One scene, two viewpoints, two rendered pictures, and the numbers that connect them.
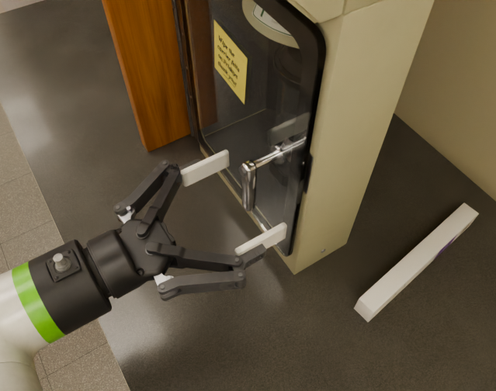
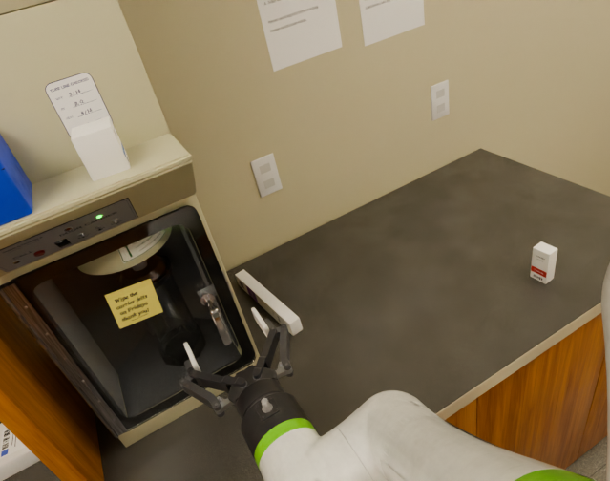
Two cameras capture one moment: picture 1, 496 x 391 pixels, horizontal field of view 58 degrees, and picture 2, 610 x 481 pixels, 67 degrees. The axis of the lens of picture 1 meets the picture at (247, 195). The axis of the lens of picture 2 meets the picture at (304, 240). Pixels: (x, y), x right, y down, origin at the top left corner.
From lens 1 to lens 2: 58 cm
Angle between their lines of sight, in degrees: 55
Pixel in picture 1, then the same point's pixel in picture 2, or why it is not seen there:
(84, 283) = (282, 396)
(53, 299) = (291, 412)
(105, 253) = (260, 388)
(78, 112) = not seen: outside the picture
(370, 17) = not seen: hidden behind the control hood
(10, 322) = (307, 436)
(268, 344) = (313, 383)
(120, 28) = (25, 410)
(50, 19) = not seen: outside the picture
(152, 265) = (269, 373)
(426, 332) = (311, 303)
